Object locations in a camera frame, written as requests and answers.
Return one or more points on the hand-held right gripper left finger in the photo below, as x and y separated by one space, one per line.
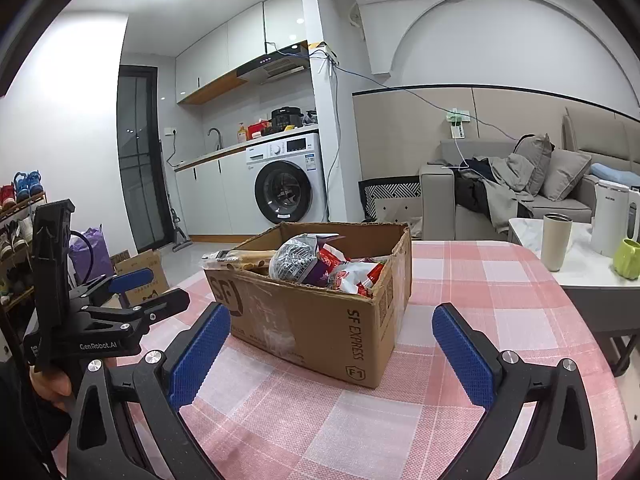
200 355

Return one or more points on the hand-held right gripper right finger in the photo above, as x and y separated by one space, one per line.
462 355

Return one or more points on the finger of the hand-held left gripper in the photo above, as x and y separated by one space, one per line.
131 280
170 302

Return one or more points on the clear cookie packet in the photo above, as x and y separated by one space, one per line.
245 258

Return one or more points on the brown cardboard box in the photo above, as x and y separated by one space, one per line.
310 325

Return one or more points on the purple snack packet green label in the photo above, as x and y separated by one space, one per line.
295 260

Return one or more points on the white snack packet red edge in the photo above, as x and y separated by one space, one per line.
350 276

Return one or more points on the large red snack packet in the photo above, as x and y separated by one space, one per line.
331 255

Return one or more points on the person's left forearm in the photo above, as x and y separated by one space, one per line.
25 425

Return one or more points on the person's left hand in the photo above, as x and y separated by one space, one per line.
50 387

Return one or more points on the small cardboard floor box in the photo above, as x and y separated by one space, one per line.
147 272

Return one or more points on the purple plastic bag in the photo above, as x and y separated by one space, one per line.
92 255

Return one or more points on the shoe rack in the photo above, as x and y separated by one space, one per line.
15 240

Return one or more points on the floor mop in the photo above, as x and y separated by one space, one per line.
179 237

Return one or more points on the pink plaid tablecloth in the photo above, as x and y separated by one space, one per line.
450 280

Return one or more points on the white kitchen base cabinets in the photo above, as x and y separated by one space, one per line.
210 200

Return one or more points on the dark glass door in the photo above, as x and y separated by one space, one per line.
140 170

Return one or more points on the beige tumbler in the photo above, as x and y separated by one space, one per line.
556 245

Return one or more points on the grey sofa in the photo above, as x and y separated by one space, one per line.
435 200

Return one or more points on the white washing machine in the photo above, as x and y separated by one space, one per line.
285 185

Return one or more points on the black clothing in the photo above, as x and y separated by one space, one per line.
470 190

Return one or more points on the grey coat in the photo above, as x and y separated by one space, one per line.
505 195

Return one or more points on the metal kitchen faucet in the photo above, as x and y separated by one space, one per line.
215 136

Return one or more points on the yellow bottle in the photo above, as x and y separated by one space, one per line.
242 133

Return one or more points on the green mug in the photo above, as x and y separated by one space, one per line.
627 260

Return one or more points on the red kitchen container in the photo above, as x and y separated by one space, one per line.
259 129

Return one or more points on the white electric kettle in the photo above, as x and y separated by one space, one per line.
610 220

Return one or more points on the light grey pillow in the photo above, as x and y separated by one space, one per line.
565 175

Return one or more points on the dark grey pillow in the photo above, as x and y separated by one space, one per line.
532 160

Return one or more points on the black rice cooker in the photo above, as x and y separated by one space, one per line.
286 119

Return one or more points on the light blue towel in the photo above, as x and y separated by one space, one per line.
615 175

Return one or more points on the black range hood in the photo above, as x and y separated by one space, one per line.
272 65

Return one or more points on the white router box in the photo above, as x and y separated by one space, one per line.
322 52

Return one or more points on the white wall power strip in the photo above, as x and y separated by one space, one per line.
457 124

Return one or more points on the white wall cabinets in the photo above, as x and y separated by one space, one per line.
225 45

